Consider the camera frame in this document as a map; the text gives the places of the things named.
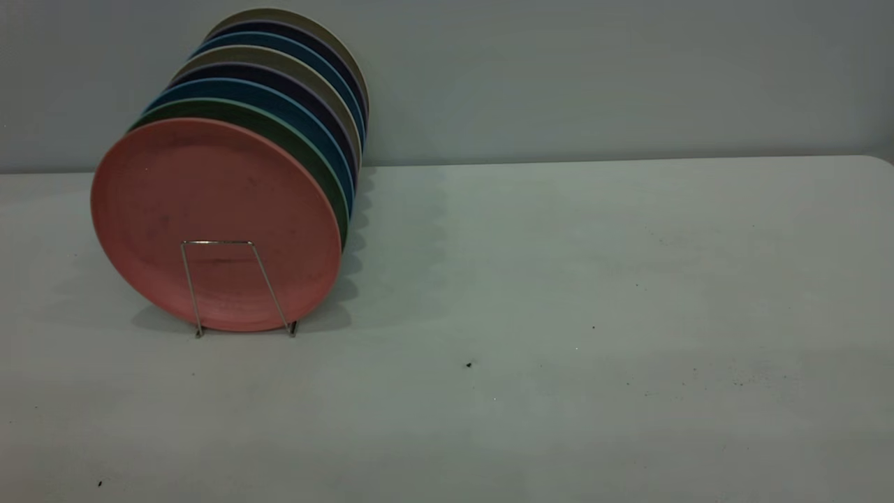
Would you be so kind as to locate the beige round plate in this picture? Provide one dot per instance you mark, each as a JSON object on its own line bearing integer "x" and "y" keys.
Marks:
{"x": 293, "y": 15}
{"x": 279, "y": 57}

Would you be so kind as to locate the pink round plate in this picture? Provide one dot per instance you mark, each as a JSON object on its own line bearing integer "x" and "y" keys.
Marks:
{"x": 209, "y": 188}

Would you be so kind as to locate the dark purple round plate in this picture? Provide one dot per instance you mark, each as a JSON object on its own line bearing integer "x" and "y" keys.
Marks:
{"x": 265, "y": 73}
{"x": 300, "y": 31}

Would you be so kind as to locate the blue round plate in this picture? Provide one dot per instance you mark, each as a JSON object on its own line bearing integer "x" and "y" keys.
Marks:
{"x": 293, "y": 42}
{"x": 279, "y": 98}

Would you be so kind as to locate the green round plate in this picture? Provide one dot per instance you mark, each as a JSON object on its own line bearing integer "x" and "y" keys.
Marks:
{"x": 279, "y": 126}

